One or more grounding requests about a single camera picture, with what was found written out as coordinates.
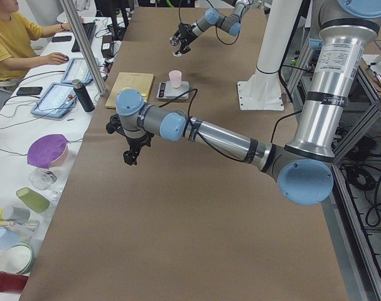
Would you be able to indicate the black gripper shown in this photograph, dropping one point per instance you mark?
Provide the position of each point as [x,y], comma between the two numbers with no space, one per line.
[135,142]
[186,34]

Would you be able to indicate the glass sauce bottle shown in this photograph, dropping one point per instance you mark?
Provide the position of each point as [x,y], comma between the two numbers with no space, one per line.
[175,46]

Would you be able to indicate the pink plastic cup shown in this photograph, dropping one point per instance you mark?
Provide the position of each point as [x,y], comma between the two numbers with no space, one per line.
[175,77]

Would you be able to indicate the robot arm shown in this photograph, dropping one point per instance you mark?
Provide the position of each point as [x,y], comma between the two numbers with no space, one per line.
[301,167]
[212,18]

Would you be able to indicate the silver kitchen scale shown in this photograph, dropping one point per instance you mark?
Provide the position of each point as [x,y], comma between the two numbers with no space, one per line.
[166,91]

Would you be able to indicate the green cup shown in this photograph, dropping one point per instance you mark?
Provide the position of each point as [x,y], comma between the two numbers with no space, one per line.
[33,199]

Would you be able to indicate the grey cup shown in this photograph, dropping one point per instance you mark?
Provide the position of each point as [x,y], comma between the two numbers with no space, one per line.
[16,214]

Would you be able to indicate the light blue cup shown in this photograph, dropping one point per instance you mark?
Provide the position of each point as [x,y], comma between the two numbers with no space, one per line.
[8,239]

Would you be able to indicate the person's hand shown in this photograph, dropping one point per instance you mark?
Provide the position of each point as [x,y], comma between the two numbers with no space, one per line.
[53,59]

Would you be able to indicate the wooden cutting board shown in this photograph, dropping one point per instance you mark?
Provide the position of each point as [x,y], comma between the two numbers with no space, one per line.
[142,82]

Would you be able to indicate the black water bottle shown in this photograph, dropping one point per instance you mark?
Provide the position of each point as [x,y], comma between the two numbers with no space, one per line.
[83,95]

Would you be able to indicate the black power box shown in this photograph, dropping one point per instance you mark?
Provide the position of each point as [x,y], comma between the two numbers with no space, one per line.
[107,46]

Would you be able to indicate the purple cloth on bowl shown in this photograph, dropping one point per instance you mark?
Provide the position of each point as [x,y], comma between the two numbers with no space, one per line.
[48,151]

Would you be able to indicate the near teach pendant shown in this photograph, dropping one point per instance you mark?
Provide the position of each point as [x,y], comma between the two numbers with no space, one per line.
[56,102]

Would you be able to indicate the teach pendant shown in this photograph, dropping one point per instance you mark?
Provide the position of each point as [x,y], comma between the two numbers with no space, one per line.
[56,102]
[77,69]

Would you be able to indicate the wine glass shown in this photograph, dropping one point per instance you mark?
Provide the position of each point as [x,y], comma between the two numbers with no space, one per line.
[45,180]

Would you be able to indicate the far teach pendant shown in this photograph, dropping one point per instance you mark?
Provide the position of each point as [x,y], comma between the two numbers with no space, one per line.
[77,69]

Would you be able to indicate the black smartphone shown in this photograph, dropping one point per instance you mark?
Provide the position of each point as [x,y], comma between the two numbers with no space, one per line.
[25,91]

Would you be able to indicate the white bowl green rim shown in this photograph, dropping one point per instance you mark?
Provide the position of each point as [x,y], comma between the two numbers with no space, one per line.
[17,260]

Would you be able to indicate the person in yellow shirt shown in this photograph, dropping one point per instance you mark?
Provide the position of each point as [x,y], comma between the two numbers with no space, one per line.
[17,57]

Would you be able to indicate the red cylinder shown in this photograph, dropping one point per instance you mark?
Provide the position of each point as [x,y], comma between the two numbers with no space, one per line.
[12,283]

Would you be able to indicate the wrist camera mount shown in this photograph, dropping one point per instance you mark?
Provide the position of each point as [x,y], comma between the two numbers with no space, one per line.
[184,27]
[114,125]

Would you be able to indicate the white camera pillar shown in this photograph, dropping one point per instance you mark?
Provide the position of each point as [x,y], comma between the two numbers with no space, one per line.
[262,91]

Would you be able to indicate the aluminium frame post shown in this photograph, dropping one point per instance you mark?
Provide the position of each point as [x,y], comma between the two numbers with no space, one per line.
[84,44]

